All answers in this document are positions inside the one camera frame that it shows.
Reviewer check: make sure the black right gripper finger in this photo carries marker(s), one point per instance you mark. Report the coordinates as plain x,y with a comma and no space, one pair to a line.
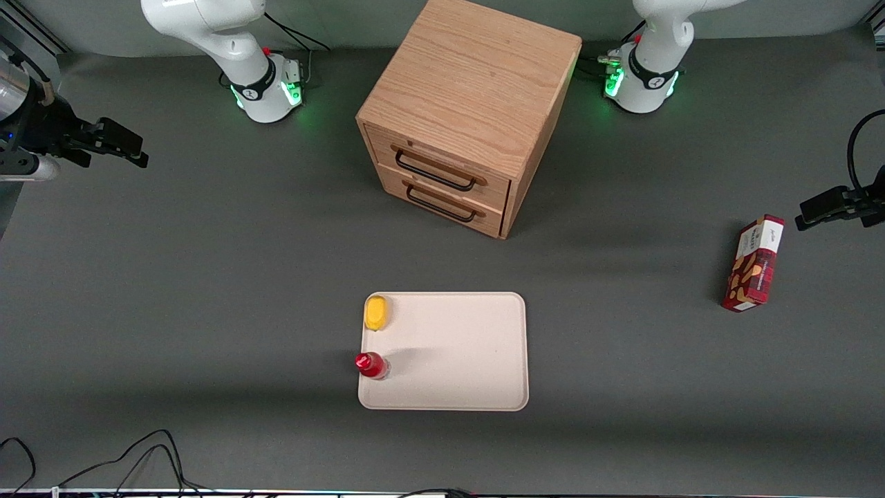
76,156
121,138

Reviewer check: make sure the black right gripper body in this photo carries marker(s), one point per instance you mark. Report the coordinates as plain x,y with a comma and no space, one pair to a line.
47,128

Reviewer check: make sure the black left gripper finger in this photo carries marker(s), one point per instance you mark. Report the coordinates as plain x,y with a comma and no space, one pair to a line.
874,218
826,204

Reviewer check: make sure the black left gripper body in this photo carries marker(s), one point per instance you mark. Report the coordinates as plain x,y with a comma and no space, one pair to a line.
859,204

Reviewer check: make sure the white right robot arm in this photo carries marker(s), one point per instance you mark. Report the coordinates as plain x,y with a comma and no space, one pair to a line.
207,28

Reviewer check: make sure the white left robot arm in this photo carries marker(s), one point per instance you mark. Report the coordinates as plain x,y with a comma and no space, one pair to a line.
650,76

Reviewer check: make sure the wooden drawer front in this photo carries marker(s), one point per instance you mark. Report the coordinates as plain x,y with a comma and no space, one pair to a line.
394,187
384,149

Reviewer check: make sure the wooden drawer cabinet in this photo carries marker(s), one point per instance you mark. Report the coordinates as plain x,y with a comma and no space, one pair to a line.
470,76

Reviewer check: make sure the red plaid shortbread box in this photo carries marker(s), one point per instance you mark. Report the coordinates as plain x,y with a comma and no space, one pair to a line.
752,270

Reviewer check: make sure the yellow lemon-shaped object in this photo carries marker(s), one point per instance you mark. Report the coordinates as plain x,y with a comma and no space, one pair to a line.
376,312

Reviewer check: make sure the red capped small bottle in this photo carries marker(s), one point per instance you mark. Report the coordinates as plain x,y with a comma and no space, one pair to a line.
370,364

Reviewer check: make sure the beige plastic tray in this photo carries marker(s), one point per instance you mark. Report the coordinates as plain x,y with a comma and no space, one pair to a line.
463,353

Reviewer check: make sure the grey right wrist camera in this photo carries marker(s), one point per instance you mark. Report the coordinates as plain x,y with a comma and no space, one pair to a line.
34,169

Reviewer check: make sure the aluminium frame profile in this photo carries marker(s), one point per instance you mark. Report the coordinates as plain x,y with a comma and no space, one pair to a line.
31,28

